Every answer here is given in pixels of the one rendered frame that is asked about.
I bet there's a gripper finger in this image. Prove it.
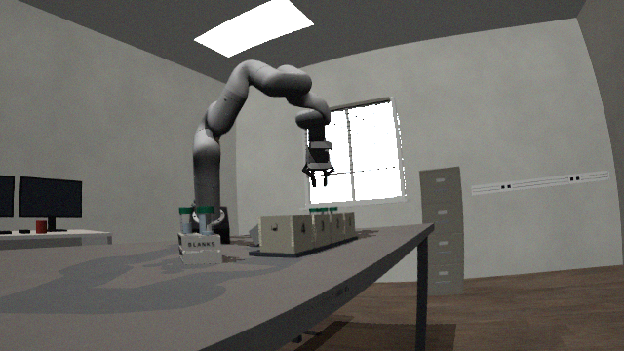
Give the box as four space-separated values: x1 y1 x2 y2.
302 162 316 188
323 164 335 187

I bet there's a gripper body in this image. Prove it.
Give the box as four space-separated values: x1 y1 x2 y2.
305 145 332 172

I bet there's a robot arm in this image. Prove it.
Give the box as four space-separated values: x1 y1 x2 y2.
191 60 333 226

